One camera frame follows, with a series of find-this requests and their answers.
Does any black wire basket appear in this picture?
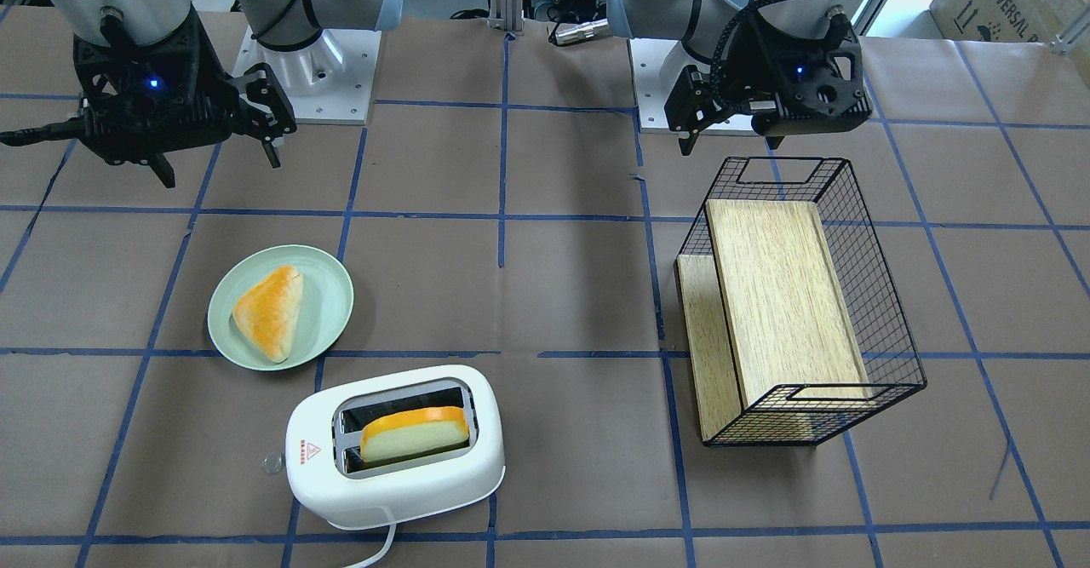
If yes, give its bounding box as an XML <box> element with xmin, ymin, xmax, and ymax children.
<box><xmin>679</xmin><ymin>157</ymin><xmax>927</xmax><ymax>446</ymax></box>

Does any white two-slot toaster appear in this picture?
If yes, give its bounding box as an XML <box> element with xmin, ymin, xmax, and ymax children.
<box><xmin>284</xmin><ymin>364</ymin><xmax>506</xmax><ymax>530</ymax></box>

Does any silver cylindrical connector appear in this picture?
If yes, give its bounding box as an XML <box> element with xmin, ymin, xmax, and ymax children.
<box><xmin>552</xmin><ymin>20</ymin><xmax>611</xmax><ymax>47</ymax></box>

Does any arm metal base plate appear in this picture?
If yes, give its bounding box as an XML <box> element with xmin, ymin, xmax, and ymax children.
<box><xmin>629</xmin><ymin>37</ymin><xmax>706</xmax><ymax>134</ymax></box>
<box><xmin>231</xmin><ymin>29</ymin><xmax>382</xmax><ymax>125</ymax></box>

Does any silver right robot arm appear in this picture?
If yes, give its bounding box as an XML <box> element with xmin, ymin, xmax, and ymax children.
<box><xmin>3</xmin><ymin>0</ymin><xmax>404</xmax><ymax>188</ymax></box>

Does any white toaster power cord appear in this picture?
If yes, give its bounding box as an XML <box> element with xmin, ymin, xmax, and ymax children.
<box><xmin>346</xmin><ymin>520</ymin><xmax>398</xmax><ymax>568</ymax></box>

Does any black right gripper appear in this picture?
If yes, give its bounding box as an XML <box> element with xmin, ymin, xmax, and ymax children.
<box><xmin>73</xmin><ymin>12</ymin><xmax>296</xmax><ymax>189</ymax></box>

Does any clear toaster lever knob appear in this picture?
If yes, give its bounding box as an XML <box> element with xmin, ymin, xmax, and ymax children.
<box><xmin>261</xmin><ymin>452</ymin><xmax>284</xmax><ymax>474</ymax></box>

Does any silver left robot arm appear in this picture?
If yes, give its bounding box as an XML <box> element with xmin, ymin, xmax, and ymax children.
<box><xmin>607</xmin><ymin>0</ymin><xmax>873</xmax><ymax>155</ymax></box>

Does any toast slice in toaster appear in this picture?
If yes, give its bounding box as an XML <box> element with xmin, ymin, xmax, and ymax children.
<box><xmin>359</xmin><ymin>406</ymin><xmax>470</xmax><ymax>463</ymax></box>

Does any wooden basket lid board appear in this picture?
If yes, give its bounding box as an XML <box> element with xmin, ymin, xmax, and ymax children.
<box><xmin>676</xmin><ymin>200</ymin><xmax>876</xmax><ymax>446</ymax></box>

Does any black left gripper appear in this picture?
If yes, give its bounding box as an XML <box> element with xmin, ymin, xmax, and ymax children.
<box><xmin>664</xmin><ymin>4</ymin><xmax>873</xmax><ymax>157</ymax></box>

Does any light green plate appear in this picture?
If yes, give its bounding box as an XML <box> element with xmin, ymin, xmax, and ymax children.
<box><xmin>207</xmin><ymin>244</ymin><xmax>354</xmax><ymax>370</ymax></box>

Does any triangular golden bread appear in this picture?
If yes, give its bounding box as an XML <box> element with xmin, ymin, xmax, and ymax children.
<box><xmin>232</xmin><ymin>265</ymin><xmax>305</xmax><ymax>363</ymax></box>

